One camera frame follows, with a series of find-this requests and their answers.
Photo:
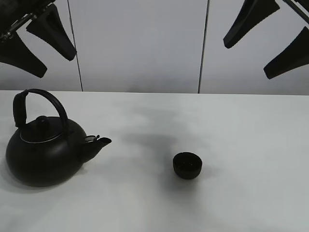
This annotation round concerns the black round teapot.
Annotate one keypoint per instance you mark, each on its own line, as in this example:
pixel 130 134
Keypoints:
pixel 50 149

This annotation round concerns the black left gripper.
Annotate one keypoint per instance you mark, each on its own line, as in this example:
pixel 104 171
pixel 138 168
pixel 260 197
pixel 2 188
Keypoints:
pixel 46 24

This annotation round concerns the small black teacup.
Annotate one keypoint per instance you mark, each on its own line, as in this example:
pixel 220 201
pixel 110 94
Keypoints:
pixel 187 165

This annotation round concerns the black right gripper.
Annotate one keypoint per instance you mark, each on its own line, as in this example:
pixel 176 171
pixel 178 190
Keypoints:
pixel 295 55

